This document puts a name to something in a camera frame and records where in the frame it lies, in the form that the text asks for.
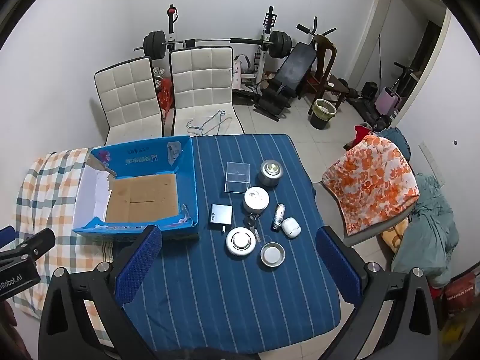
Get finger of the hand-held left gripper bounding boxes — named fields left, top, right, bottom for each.
left=0, top=228, right=56, bottom=267
left=0, top=226, right=16, bottom=249

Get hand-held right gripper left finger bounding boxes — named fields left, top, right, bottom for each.
left=38, top=225, right=163, bottom=360

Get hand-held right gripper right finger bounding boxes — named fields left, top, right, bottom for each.
left=316, top=226, right=439, bottom=360

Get small round metal lid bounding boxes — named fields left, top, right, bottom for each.
left=260, top=242, right=286, bottom=267

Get blue cardboard box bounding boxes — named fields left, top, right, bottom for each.
left=72, top=136, right=200, bottom=241

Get grey charger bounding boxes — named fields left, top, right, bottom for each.
left=209, top=204, right=232, bottom=233

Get round white metal disc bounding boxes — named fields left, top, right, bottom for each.
left=226, top=227, right=256, bottom=258

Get white round tin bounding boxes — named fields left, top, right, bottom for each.
left=243, top=187, right=269, bottom=213

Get silver metal canister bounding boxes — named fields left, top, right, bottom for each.
left=257, top=159, right=283, bottom=187

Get clear plastic box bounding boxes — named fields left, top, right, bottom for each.
left=224, top=162, right=251, bottom=194

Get grey chair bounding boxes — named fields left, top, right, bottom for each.
left=313, top=182, right=413, bottom=248

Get white oval case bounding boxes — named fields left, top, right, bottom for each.
left=281, top=217, right=299, bottom=238

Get yellow patterned cloth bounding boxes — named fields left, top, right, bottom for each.
left=382, top=219, right=410, bottom=253

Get small silver spray bottle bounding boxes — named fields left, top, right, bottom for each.
left=271, top=203, right=286, bottom=231

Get blue striped tablecloth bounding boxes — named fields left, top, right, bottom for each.
left=112, top=134, right=342, bottom=355

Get teal cloth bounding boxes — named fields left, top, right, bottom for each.
left=390, top=174, right=460, bottom=286

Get bunch of keys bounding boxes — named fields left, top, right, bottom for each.
left=243, top=213, right=262, bottom=243

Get red printed bag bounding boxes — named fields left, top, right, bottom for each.
left=444, top=272, right=477, bottom=317

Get red cloth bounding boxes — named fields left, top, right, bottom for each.
left=354, top=125, right=376, bottom=144

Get dark blue cloth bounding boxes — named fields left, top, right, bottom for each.
left=375, top=127, right=412, bottom=163

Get black trash bin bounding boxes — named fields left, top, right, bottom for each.
left=309, top=98, right=337, bottom=130

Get white quilted chair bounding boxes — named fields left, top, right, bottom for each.
left=169, top=46, right=245, bottom=137
left=94, top=56, right=164, bottom=147

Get pink suitcase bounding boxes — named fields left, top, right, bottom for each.
left=375, top=86, right=402, bottom=118

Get red plastic bag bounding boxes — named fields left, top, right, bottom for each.
left=157, top=79, right=175, bottom=111

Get black weight bench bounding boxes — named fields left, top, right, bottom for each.
left=254, top=42, right=317, bottom=122

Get brown wooden chair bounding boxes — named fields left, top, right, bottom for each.
left=300, top=34, right=351, bottom=115

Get pink box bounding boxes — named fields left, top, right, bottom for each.
left=232, top=55, right=253, bottom=91

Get white wall strip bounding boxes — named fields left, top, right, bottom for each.
left=418, top=142, right=446, bottom=187

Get wire clothes hangers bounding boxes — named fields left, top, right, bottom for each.
left=186, top=109, right=233, bottom=136

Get black exercise machine handlebar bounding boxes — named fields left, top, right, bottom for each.
left=296, top=17, right=337, bottom=37

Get white door frame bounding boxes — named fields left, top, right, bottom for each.
left=341, top=0, right=452, bottom=128

